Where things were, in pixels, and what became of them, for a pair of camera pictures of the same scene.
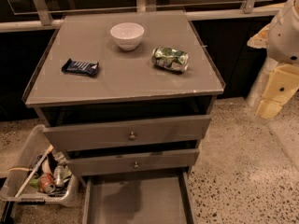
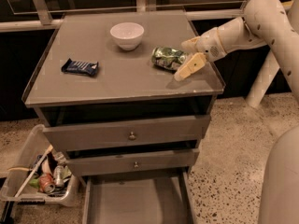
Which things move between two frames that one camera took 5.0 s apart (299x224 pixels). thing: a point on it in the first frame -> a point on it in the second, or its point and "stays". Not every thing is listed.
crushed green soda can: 169,58 stays
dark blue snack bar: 80,67 stays
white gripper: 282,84 -> 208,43
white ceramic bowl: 128,35 stays
